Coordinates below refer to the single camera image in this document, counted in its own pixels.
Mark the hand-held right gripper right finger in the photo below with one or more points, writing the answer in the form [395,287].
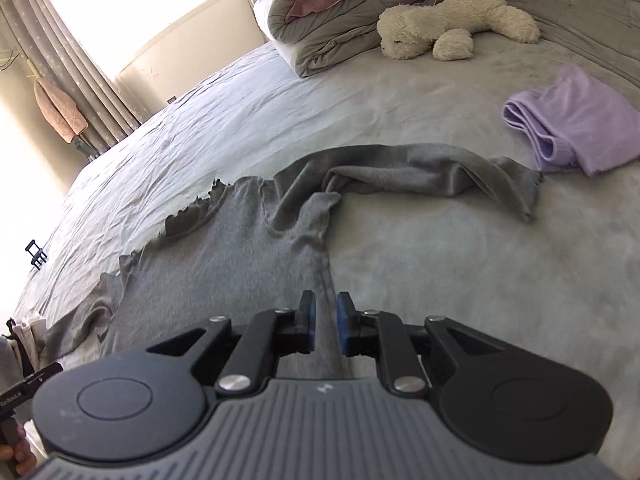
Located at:
[342,322]

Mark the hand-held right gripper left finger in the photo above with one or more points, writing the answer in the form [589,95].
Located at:
[310,322]

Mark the grey ruffled knit sweater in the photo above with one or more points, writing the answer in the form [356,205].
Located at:
[240,240]

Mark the folded cream clothes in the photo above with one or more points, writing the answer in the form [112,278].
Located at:
[30,332]

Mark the person's left hand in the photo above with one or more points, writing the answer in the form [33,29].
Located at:
[27,447]

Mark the black phone stand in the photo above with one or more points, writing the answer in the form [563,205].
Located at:
[36,254]

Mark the coat stand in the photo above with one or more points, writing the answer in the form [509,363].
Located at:
[84,147]

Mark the folded light grey quilt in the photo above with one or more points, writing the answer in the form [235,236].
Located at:
[325,45]

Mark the pink hanging jacket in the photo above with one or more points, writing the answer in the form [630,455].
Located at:
[60,110]

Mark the folded purple garment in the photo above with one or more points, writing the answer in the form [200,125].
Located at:
[585,115]

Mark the white plush toy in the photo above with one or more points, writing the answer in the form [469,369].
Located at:
[450,10]

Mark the grey star-print curtain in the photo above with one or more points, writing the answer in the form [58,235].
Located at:
[65,50]

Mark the grey quilted headboard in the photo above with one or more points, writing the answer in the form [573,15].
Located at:
[575,0]

